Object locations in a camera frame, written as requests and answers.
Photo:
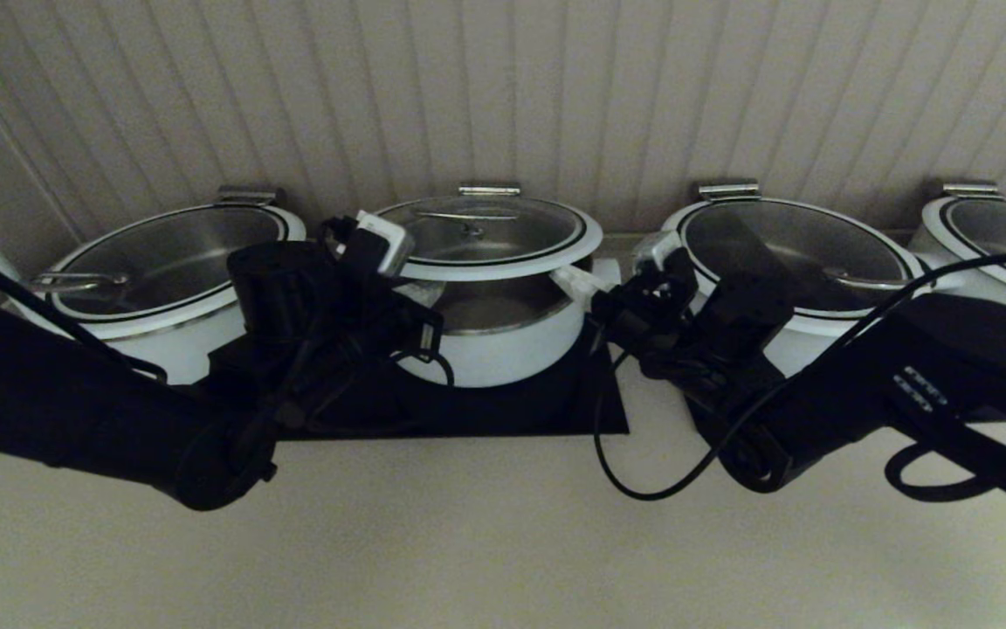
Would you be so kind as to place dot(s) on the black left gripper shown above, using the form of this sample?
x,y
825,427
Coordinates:
x,y
363,314

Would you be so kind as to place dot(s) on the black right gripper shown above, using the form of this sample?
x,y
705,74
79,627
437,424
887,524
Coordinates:
x,y
651,323

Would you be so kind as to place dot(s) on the glass lid with white rim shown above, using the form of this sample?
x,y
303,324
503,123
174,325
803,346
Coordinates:
x,y
485,231
162,253

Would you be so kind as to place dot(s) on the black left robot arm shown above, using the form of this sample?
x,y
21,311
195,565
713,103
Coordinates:
x,y
75,411

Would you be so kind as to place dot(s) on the black glass induction cooktop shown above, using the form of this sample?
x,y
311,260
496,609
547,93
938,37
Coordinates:
x,y
704,409
538,406

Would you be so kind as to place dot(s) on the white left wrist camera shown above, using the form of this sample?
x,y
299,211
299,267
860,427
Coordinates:
x,y
385,245

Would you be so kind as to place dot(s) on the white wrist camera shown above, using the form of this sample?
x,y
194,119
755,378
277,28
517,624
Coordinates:
x,y
653,249
385,245

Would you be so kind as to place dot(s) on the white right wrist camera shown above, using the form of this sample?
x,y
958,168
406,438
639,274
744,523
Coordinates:
x,y
653,249

